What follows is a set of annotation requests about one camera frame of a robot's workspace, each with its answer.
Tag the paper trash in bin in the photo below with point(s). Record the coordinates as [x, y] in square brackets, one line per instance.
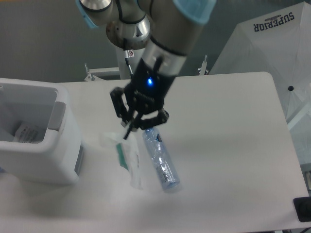
[29, 133]

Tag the white metal base frame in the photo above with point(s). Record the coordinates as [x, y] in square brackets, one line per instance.
[113, 73]

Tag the white plastic packaging bag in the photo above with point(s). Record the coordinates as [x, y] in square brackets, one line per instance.
[127, 156]

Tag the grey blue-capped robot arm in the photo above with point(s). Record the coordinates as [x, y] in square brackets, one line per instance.
[168, 30]

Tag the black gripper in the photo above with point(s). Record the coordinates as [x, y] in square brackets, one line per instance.
[145, 94]

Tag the white superior umbrella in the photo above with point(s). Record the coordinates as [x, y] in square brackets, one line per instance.
[278, 43]

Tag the white trash can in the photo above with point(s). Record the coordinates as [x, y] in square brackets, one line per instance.
[57, 158]

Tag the clear plastic water bottle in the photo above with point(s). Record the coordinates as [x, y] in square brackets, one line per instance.
[161, 160]

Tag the black device at table corner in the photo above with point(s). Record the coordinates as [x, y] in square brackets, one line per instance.
[303, 208]

